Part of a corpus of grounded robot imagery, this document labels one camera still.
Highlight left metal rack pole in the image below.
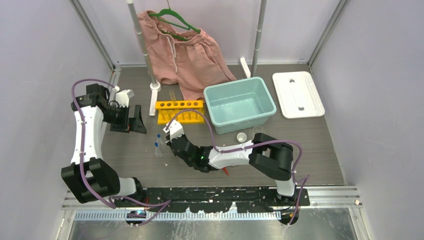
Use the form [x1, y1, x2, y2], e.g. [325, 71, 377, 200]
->
[126, 0, 161, 91]

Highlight teal plastic bin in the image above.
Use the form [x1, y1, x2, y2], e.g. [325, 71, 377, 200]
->
[203, 77, 277, 135]

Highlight green clothes hanger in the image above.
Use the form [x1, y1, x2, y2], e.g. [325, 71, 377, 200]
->
[148, 8, 202, 42]

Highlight white wash bottle red cap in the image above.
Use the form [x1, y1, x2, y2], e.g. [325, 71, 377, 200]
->
[222, 167, 229, 176]

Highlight white bin lid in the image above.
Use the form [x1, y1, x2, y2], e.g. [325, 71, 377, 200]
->
[272, 71, 325, 119]

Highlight blue capped tube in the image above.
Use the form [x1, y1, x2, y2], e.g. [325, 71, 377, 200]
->
[154, 142, 162, 158]
[156, 134, 167, 149]

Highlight small clear glass beaker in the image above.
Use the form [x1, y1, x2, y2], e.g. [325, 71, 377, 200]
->
[252, 125, 264, 135]

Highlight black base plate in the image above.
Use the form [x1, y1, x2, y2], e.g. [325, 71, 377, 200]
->
[129, 186, 311, 213]

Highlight right metal rack pole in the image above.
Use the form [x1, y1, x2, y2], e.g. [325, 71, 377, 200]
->
[250, 0, 267, 77]

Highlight white rack foot right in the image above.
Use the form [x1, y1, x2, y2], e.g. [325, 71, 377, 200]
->
[239, 57, 251, 79]

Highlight metal rack pole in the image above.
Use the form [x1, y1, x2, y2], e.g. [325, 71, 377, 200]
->
[126, 0, 161, 91]
[250, 0, 267, 77]

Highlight clear acrylic tube rack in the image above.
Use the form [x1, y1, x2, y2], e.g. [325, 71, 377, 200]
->
[161, 145, 174, 157]

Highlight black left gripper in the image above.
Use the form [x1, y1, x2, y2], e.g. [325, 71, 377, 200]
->
[102, 103, 146, 134]

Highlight yellow test tube rack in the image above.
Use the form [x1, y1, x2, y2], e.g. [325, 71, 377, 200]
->
[155, 100, 206, 126]

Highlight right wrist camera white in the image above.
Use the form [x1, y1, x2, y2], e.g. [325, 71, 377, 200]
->
[163, 119, 184, 141]

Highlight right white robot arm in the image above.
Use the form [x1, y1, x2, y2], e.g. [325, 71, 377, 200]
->
[165, 133, 303, 206]

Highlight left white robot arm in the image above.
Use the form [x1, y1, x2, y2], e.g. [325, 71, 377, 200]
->
[61, 80, 147, 208]

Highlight small white cup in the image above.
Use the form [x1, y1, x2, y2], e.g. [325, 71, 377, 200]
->
[236, 132, 247, 143]

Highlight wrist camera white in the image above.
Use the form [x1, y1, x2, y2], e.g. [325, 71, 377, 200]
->
[114, 89, 135, 108]
[163, 119, 184, 141]

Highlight clear test tube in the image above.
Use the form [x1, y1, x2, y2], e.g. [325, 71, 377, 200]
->
[169, 90, 178, 106]

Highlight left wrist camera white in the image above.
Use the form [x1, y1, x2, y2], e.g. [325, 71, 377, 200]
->
[114, 89, 135, 108]

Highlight pink shorts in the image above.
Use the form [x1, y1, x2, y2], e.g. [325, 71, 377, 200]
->
[137, 10, 236, 101]

